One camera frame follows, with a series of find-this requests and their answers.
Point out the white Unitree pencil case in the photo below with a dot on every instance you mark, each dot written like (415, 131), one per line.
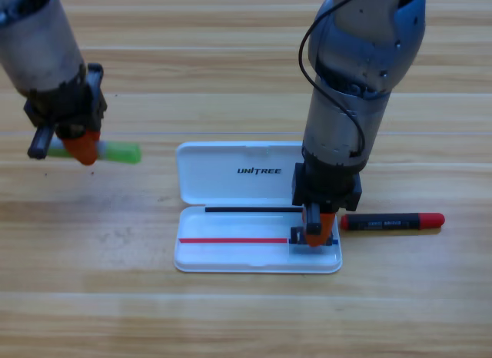
(230, 189)

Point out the red and black marker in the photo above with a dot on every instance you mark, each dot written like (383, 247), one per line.
(392, 221)

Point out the black eraser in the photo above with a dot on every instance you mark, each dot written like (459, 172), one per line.
(296, 235)

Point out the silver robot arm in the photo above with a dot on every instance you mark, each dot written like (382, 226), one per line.
(38, 39)
(357, 66)

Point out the green highlighter pen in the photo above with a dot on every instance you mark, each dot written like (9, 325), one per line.
(123, 152)

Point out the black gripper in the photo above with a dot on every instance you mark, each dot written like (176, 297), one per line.
(326, 189)
(69, 104)

